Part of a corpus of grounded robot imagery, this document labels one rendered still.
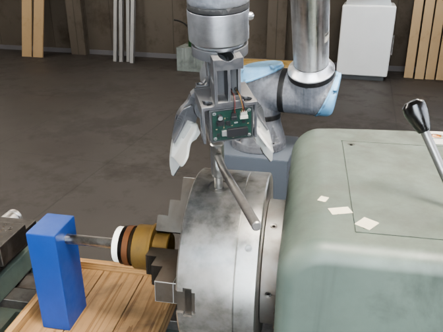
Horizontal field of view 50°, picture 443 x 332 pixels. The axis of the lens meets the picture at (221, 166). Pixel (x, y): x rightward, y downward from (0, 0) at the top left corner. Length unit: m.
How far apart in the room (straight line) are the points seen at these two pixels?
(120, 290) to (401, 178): 0.67
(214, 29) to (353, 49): 6.61
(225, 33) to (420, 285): 0.38
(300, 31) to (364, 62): 6.08
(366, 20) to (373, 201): 6.43
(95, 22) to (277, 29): 3.33
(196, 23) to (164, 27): 8.04
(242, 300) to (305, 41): 0.63
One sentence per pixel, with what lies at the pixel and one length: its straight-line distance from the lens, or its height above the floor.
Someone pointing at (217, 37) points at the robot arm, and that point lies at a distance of 0.57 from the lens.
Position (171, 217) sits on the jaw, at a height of 1.14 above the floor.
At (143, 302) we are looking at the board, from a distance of 1.10.
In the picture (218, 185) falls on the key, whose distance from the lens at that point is 0.78.
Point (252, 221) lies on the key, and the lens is 0.54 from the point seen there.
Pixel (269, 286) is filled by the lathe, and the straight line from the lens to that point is 0.78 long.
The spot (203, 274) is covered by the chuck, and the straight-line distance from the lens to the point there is 0.74.
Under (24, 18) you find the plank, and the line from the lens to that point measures 9.48.
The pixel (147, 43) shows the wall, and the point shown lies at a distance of 8.78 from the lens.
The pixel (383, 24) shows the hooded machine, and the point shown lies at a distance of 7.11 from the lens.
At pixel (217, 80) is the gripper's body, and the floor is 1.44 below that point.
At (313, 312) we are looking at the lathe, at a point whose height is 1.16.
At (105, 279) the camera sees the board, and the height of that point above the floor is 0.88.
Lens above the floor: 1.58
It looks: 23 degrees down
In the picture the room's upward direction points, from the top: straight up
